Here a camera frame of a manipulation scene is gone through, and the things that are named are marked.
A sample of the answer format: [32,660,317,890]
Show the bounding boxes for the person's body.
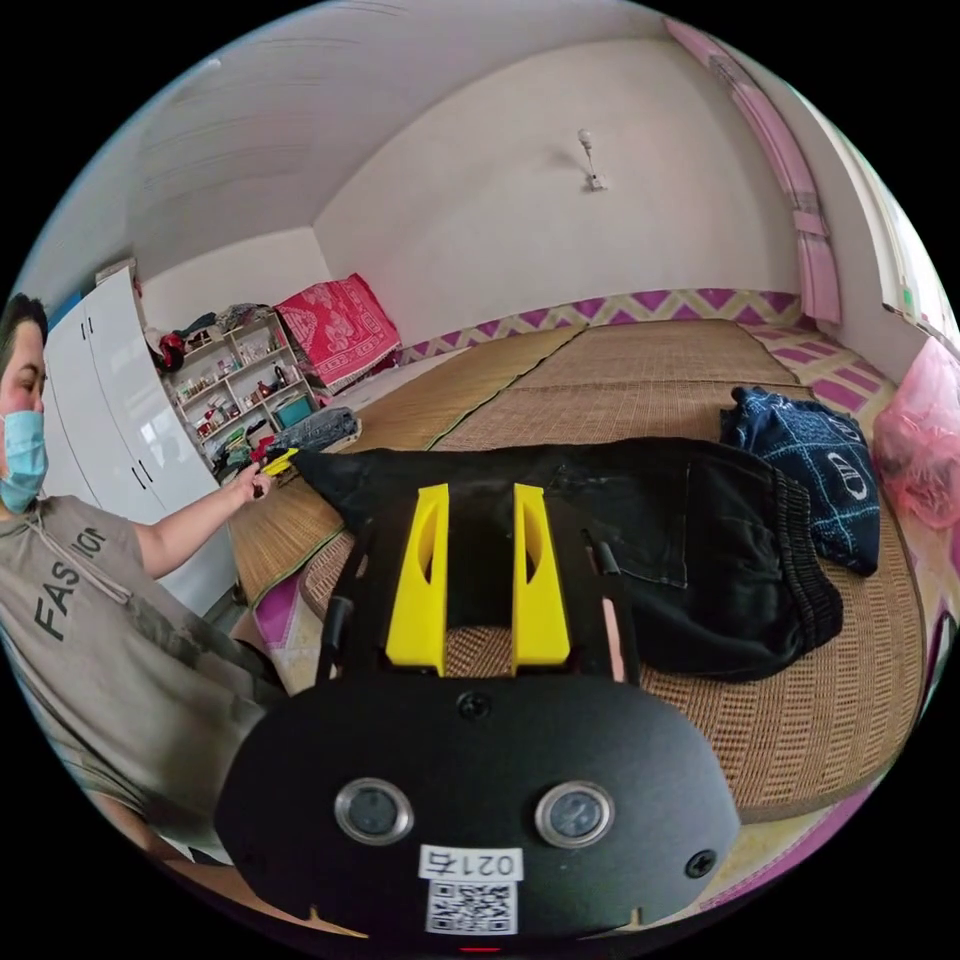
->
[0,292,290,868]

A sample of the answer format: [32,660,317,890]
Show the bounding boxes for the pink plastic bag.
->
[872,336,960,531]

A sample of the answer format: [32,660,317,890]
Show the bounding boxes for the white open shelf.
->
[159,305,325,483]

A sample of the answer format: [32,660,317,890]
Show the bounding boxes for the black jeans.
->
[288,437,846,684]

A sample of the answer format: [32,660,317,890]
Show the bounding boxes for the pile of clothes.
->
[268,406,363,453]

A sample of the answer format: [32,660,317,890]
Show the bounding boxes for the dark blue checked garment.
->
[719,385,883,579]

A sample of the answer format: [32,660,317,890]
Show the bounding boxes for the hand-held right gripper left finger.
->
[385,483,451,677]

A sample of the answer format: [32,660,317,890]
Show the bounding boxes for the person's left forearm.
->
[137,485,246,581]

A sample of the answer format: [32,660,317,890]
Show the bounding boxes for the window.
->
[821,112,960,339]

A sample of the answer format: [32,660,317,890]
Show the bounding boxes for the bed with woven mat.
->
[224,288,948,913]

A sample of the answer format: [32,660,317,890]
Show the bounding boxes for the white cupboard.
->
[41,266,240,618]

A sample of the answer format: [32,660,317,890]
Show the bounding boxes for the wall lamp with bulb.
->
[573,127,610,194]

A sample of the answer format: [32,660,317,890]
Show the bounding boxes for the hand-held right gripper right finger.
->
[512,483,573,674]

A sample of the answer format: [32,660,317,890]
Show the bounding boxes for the red patterned blanket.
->
[272,272,403,393]

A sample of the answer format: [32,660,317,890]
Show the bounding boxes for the pink curtain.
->
[664,17,843,325]

